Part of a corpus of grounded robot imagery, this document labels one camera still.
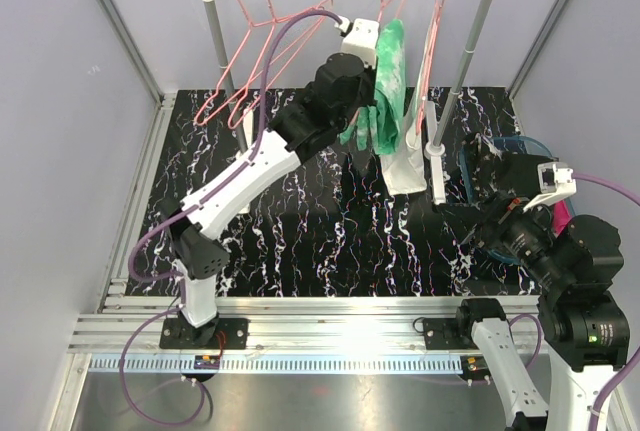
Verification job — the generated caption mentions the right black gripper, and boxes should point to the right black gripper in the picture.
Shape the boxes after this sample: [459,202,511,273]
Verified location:
[439,188,572,290]

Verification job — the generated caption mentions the pink trousers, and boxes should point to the pink trousers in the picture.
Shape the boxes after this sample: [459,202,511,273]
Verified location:
[553,198,574,235]

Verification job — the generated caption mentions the green tie-dye trousers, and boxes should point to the green tie-dye trousers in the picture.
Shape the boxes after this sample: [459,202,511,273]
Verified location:
[339,19,406,156]

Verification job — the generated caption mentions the black white tie-dye trousers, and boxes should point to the black white tie-dye trousers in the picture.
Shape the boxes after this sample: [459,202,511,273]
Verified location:
[460,134,558,258]

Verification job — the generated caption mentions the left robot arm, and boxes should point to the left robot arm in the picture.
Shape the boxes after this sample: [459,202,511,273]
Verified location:
[160,52,377,349]

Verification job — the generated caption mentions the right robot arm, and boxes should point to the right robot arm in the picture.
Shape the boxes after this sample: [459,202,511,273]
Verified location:
[438,188,636,430]

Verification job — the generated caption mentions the blue plastic basket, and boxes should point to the blue plastic basket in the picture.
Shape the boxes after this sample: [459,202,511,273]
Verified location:
[459,134,576,267]

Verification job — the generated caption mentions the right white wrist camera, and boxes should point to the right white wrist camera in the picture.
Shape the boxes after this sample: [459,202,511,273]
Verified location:
[523,161,577,212]

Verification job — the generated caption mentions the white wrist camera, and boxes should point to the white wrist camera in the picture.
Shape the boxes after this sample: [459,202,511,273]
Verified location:
[523,161,577,212]
[334,16,380,69]

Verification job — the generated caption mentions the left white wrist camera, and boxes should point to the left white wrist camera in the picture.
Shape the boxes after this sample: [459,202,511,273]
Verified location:
[334,16,380,69]

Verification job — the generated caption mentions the right aluminium corner post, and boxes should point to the right aluminium corner post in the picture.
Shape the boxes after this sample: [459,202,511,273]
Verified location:
[507,0,572,99]

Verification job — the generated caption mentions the aluminium corner post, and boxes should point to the aluminium corner post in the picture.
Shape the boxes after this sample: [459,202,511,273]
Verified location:
[97,0,164,106]
[507,0,572,99]

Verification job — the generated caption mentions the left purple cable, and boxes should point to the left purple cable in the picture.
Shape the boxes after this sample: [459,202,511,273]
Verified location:
[130,8,344,282]

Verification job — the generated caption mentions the purple floor cable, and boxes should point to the purple floor cable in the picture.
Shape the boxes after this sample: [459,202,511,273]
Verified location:
[117,310,214,428]

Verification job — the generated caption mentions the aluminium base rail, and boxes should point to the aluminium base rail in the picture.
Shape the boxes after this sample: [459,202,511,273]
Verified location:
[69,295,462,355]

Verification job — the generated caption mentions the white slotted cable duct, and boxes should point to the white slotted cable duct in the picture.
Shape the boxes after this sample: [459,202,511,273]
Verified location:
[90,353,462,375]

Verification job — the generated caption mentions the left aluminium corner post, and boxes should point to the left aluminium corner post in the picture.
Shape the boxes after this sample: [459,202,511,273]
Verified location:
[97,0,164,106]

